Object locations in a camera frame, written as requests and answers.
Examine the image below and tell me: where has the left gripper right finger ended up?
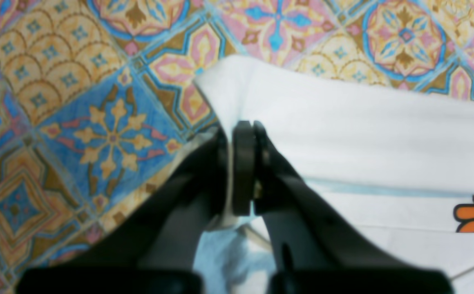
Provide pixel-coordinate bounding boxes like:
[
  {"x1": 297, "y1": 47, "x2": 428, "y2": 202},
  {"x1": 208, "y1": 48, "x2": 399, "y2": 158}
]
[{"x1": 231, "y1": 121, "x2": 454, "y2": 294}]

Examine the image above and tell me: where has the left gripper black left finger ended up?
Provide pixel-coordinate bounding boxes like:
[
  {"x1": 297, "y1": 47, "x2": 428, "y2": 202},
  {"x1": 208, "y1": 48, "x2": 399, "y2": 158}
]
[{"x1": 16, "y1": 128, "x2": 228, "y2": 294}]

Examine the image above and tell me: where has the patterned tile tablecloth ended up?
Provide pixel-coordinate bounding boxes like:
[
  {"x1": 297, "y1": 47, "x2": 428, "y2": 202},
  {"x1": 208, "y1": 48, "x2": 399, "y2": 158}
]
[{"x1": 0, "y1": 0, "x2": 474, "y2": 294}]

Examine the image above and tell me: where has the white printed T-shirt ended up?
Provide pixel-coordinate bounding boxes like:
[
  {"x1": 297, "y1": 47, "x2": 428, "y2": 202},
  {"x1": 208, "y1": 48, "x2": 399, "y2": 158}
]
[{"x1": 193, "y1": 55, "x2": 474, "y2": 294}]

